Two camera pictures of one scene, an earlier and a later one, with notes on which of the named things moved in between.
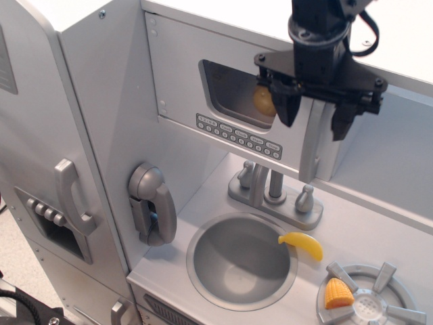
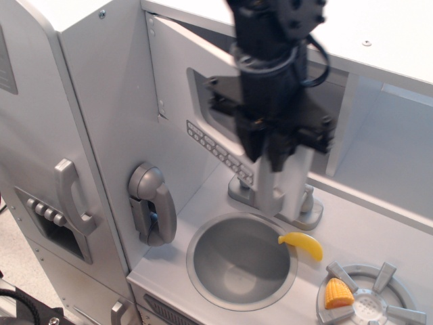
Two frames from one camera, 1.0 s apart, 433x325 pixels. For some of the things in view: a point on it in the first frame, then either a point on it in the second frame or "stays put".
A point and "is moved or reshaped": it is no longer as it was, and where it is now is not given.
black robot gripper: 322,64 → 269,102
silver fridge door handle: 65,176 stays put
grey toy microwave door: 208,80 is moved or reshaped
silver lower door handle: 117,311 stays put
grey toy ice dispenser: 48,217 stays put
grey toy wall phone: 153,205 stays put
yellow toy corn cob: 337,294 stays put
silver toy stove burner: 381,298 stays put
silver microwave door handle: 318,158 → 281,193
